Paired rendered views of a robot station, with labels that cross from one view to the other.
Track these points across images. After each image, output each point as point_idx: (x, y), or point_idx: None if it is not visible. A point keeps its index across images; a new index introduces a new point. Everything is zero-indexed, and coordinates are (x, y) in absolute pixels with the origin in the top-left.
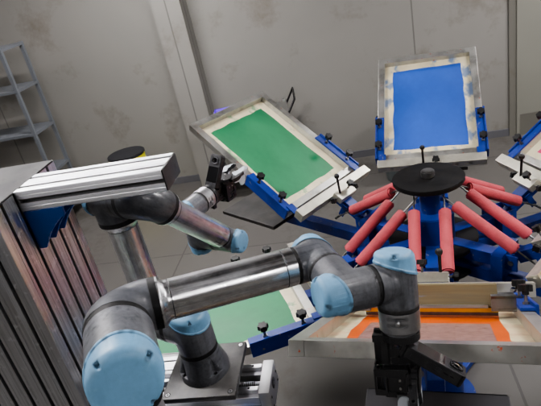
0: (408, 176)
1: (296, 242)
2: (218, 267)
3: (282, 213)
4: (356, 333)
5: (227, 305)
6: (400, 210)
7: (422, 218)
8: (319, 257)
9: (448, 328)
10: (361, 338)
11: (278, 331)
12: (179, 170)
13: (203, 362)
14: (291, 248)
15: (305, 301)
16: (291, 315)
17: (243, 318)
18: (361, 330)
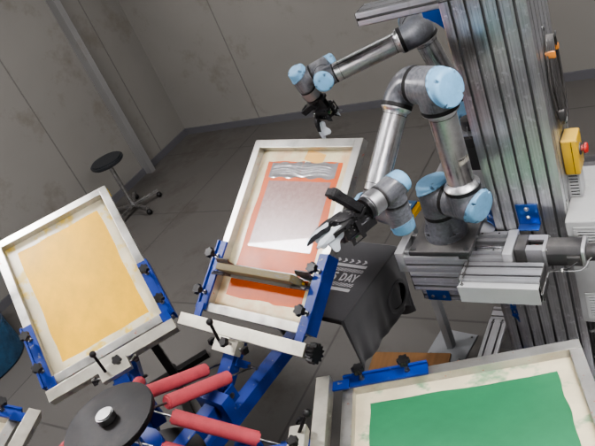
0: (119, 431)
1: (326, 73)
2: (367, 47)
3: None
4: (326, 206)
5: None
6: (173, 412)
7: (156, 437)
8: (322, 65)
9: (273, 228)
10: (328, 145)
11: (391, 373)
12: (358, 25)
13: None
14: (330, 65)
15: (346, 417)
16: (370, 417)
17: (431, 429)
18: (320, 219)
